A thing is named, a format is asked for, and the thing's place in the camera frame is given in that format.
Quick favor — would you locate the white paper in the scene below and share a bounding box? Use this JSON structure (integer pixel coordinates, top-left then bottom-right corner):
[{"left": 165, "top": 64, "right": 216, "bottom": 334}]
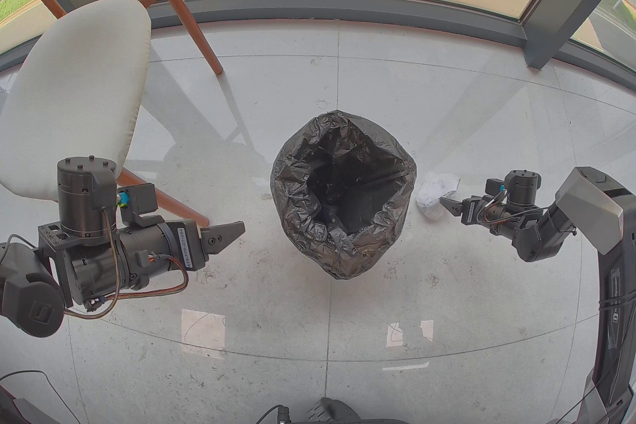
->
[{"left": 416, "top": 172, "right": 461, "bottom": 220}]

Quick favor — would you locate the white cushioned wooden chair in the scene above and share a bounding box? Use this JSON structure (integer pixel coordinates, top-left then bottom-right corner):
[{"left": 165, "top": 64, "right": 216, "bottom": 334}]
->
[{"left": 0, "top": 0, "right": 224, "bottom": 227}]

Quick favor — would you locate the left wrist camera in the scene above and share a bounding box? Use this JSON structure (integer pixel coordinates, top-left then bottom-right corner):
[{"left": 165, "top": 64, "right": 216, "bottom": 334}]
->
[{"left": 117, "top": 183, "right": 165, "bottom": 228}]

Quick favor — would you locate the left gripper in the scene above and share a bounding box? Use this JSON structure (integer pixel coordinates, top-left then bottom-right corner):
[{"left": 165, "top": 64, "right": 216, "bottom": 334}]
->
[{"left": 69, "top": 218, "right": 246, "bottom": 306}]

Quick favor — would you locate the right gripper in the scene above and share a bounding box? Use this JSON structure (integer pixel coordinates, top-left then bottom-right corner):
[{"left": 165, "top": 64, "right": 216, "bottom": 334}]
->
[{"left": 439, "top": 194, "right": 518, "bottom": 229}]

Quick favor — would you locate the black plastic bag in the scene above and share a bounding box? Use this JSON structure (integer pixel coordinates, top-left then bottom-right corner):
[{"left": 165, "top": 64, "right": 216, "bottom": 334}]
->
[{"left": 270, "top": 109, "right": 418, "bottom": 282}]

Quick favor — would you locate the black cable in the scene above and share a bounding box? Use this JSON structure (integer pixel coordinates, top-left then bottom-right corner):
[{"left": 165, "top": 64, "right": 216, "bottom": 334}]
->
[
  {"left": 255, "top": 404, "right": 290, "bottom": 424},
  {"left": 0, "top": 369, "right": 68, "bottom": 424}
]

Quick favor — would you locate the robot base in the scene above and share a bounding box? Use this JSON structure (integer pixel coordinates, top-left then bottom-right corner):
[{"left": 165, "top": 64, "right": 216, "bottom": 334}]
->
[{"left": 258, "top": 396, "right": 413, "bottom": 424}]

